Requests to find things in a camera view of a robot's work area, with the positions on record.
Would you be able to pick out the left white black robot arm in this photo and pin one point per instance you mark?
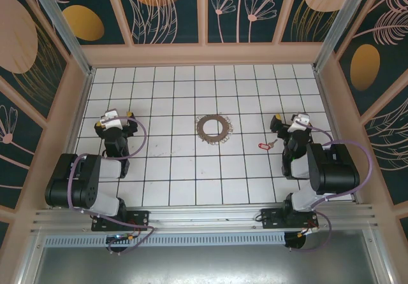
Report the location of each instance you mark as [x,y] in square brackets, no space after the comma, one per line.
[83,182]

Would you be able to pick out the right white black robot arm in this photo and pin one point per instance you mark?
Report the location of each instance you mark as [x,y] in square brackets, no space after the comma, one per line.
[334,172]

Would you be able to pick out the key with red tag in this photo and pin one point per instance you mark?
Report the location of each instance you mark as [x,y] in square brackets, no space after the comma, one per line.
[263,146]

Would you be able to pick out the grey metal sheet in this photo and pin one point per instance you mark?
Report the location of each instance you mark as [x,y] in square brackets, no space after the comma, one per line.
[204,265]

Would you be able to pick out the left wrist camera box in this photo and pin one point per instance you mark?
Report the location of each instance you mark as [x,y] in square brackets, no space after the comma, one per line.
[111,119]

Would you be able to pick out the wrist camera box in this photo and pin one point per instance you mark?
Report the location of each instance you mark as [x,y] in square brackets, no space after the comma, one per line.
[111,119]
[301,119]

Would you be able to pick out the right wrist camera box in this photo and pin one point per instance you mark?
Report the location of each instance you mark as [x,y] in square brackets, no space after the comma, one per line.
[301,119]

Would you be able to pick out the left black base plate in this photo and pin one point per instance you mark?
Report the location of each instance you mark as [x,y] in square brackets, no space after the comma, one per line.
[137,220]

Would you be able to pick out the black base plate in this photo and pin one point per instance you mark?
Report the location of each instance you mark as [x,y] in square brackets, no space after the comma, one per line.
[137,220]
[271,218]

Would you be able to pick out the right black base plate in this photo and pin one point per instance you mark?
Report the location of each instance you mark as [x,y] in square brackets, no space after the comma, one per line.
[271,218]

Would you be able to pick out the aluminium frame post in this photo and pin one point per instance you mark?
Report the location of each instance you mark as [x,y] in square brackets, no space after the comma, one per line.
[342,23]
[60,23]

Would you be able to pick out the aluminium mounting rail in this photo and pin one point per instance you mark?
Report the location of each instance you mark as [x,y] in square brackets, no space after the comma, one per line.
[204,217]

